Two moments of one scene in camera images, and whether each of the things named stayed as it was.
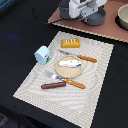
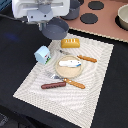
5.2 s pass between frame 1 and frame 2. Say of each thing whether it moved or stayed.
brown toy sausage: stayed
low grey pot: moved
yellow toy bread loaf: stayed
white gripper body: moved
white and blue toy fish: stayed
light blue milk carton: stayed
